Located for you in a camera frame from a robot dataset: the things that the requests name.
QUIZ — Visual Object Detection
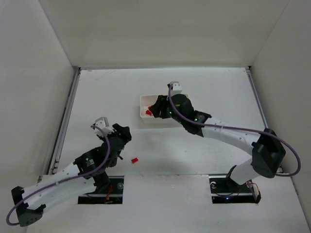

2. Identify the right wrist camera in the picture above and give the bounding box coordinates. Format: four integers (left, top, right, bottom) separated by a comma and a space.
168, 81, 183, 96

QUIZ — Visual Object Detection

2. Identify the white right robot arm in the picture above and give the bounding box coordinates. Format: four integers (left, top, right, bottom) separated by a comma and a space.
148, 94, 286, 185

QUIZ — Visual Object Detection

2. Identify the white three-compartment container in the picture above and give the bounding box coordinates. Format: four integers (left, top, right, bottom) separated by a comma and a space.
140, 95, 181, 128

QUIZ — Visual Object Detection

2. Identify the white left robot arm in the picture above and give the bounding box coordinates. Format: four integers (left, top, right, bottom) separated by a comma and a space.
9, 123, 132, 227

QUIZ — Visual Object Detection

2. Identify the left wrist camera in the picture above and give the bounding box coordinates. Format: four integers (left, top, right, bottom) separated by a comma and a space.
91, 117, 114, 136

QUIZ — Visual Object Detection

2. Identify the red curved lego piece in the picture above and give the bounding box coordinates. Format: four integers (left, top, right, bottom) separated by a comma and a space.
131, 158, 138, 164

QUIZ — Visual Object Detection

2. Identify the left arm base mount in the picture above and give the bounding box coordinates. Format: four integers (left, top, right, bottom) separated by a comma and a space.
77, 173, 124, 205

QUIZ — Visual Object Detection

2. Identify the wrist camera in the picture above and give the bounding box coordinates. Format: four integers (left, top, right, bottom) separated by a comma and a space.
168, 81, 183, 96
91, 117, 114, 136

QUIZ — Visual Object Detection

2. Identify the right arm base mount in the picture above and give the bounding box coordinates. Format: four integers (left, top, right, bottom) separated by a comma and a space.
209, 166, 261, 204

